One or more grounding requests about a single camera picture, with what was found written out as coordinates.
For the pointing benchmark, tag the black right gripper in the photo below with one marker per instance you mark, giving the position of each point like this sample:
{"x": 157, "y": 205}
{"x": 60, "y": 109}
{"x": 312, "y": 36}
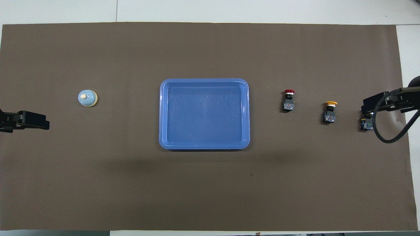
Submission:
{"x": 390, "y": 100}

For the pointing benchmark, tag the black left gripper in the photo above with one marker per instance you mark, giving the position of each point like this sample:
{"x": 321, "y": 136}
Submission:
{"x": 31, "y": 121}

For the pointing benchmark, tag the green push button switch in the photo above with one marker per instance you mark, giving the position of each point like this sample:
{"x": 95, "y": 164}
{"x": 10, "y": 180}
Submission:
{"x": 367, "y": 125}

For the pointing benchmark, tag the yellow push button switch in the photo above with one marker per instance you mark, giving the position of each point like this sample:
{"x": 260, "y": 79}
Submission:
{"x": 329, "y": 114}

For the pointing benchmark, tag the red push button switch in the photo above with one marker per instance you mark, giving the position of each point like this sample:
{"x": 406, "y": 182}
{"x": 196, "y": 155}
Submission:
{"x": 288, "y": 103}

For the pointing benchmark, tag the light blue call bell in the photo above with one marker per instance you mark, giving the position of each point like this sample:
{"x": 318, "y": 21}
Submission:
{"x": 87, "y": 99}

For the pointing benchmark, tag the blue plastic tray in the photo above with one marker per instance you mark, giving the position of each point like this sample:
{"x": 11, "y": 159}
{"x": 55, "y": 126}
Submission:
{"x": 203, "y": 114}

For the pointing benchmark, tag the brown table mat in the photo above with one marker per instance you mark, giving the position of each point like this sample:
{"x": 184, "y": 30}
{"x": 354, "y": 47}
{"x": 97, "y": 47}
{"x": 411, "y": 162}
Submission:
{"x": 210, "y": 186}

